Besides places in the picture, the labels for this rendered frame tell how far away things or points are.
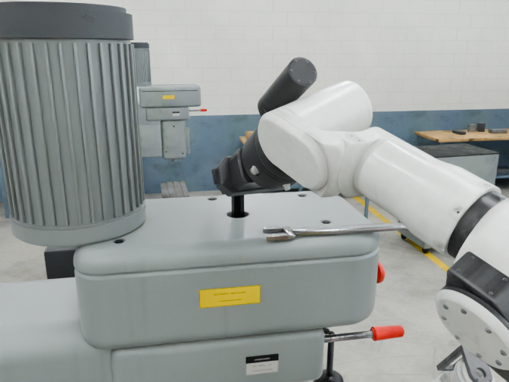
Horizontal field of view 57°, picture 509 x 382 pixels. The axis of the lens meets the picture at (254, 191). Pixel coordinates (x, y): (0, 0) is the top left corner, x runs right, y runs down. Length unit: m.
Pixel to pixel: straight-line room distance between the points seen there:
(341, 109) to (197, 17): 6.78
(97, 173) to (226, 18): 6.68
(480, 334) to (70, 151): 0.52
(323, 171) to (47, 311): 0.53
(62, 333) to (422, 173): 0.57
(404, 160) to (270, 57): 6.98
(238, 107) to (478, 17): 4.09
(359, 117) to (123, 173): 0.35
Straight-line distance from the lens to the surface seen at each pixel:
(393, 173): 0.44
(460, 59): 8.61
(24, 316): 0.83
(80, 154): 0.67
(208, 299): 0.70
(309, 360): 0.80
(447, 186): 0.42
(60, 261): 1.16
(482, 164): 5.57
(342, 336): 0.82
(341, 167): 0.45
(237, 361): 0.78
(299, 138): 0.46
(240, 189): 0.66
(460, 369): 0.85
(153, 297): 0.70
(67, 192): 0.69
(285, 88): 0.53
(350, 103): 0.53
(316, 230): 0.70
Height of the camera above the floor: 2.15
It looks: 17 degrees down
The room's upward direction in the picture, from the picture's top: straight up
